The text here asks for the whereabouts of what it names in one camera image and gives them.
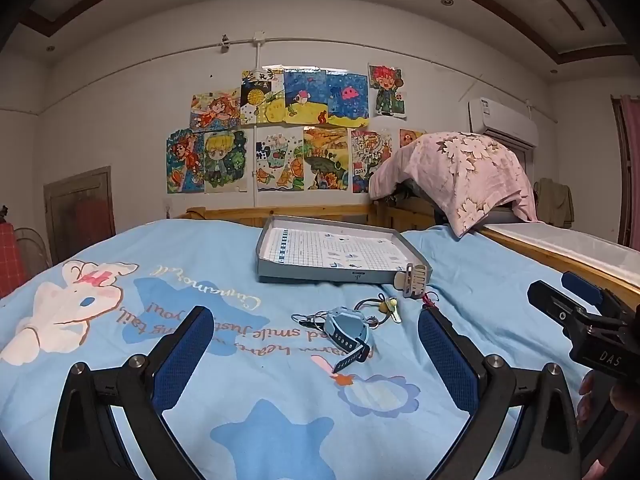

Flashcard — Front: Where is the white air conditioner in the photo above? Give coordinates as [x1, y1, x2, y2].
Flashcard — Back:
[467, 96, 539, 150]

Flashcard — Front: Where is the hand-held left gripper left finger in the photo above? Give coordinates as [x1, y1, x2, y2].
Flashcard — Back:
[50, 305, 216, 480]

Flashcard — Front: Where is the group of colourful wall drawings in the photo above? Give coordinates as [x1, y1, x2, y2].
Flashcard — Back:
[166, 64, 426, 195]

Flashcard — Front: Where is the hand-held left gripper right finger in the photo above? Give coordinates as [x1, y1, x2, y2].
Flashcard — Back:
[417, 307, 583, 480]

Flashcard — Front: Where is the blue printed blanket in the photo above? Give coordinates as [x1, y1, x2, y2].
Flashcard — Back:
[0, 217, 640, 480]

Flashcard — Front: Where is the dark grey bundle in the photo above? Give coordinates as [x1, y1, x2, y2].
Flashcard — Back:
[382, 179, 438, 207]

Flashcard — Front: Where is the ceiling air vent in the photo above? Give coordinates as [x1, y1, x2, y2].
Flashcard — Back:
[555, 0, 608, 32]

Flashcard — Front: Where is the red checked cloth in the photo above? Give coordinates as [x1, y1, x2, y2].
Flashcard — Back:
[0, 220, 28, 301]

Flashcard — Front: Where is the cream claw hair clip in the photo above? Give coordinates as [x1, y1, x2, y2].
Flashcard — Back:
[392, 262, 430, 300]

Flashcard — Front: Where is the black hair tie yellow duck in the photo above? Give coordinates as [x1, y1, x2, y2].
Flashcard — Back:
[354, 296, 401, 328]

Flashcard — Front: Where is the blue smartwatch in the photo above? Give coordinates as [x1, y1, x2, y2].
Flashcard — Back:
[322, 306, 373, 376]

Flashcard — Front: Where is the green hanging garment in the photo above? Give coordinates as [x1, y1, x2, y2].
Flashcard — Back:
[534, 177, 576, 228]

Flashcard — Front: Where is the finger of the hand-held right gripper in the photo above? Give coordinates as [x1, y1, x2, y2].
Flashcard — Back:
[527, 280, 601, 343]
[561, 271, 632, 322]

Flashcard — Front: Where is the pink floral quilt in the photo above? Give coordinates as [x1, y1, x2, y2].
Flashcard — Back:
[369, 131, 539, 238]

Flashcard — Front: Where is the wooden bed frame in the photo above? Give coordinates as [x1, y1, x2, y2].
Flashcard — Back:
[172, 199, 640, 311]

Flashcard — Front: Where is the white fan guard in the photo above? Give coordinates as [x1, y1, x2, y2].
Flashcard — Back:
[14, 227, 53, 281]

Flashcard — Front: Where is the person's right hand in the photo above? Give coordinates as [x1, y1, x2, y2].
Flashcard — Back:
[578, 372, 640, 427]

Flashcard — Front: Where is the brown wooden door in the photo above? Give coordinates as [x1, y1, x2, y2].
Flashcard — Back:
[44, 166, 116, 266]

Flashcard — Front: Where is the grey tray with lined paper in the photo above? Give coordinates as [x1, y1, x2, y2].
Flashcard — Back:
[255, 215, 433, 286]

